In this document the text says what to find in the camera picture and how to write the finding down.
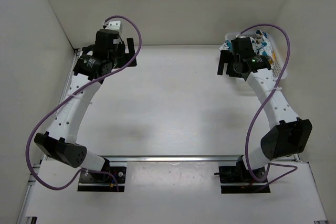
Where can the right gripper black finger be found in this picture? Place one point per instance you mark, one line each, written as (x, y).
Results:
(230, 70)
(225, 58)

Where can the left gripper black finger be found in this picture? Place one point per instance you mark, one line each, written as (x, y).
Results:
(130, 43)
(122, 61)

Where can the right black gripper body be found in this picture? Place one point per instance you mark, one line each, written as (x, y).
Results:
(235, 59)

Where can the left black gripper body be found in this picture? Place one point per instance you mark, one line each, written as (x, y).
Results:
(118, 55)

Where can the colourful printed shorts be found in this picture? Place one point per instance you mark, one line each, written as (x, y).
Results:
(260, 42)

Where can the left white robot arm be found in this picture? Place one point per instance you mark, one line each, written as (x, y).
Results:
(97, 60)

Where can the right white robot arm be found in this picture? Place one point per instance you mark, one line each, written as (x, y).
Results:
(288, 134)

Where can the white plastic mesh basket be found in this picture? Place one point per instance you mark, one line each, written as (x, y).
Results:
(277, 58)

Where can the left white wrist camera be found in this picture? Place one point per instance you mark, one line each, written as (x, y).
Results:
(113, 25)

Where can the aluminium front rail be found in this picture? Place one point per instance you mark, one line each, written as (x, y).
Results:
(170, 159)

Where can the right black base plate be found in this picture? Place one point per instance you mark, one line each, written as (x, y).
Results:
(236, 179)

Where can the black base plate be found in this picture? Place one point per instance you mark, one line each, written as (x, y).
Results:
(236, 179)
(91, 182)

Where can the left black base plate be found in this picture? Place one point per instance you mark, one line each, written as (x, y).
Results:
(91, 182)

